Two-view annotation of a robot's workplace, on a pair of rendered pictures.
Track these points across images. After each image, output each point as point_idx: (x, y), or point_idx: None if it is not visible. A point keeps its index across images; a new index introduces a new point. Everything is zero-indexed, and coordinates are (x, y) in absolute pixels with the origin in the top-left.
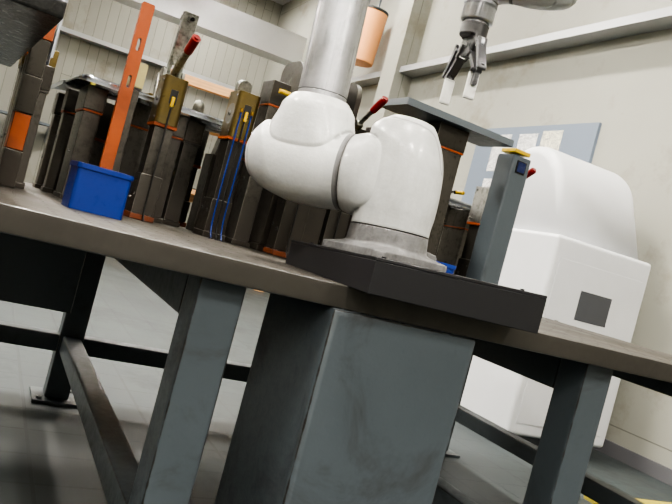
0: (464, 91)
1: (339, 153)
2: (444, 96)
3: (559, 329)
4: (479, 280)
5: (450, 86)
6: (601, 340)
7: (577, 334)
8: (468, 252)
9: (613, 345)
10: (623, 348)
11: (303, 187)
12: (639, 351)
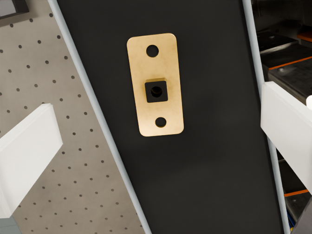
0: (34, 111)
1: None
2: (272, 108)
3: (115, 173)
4: None
5: (295, 153)
6: (114, 207)
7: (107, 184)
8: (289, 165)
9: (68, 191)
10: (60, 194)
11: None
12: (87, 220)
